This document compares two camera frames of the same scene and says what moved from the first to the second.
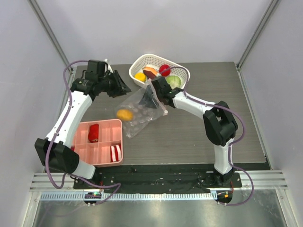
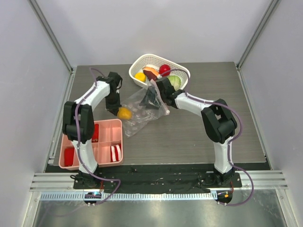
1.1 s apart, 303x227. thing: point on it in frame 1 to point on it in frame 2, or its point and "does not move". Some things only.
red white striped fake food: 115,153 does not move
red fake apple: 162,68 does not move
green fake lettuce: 173,81 does not move
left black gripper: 121,88 to 113,109
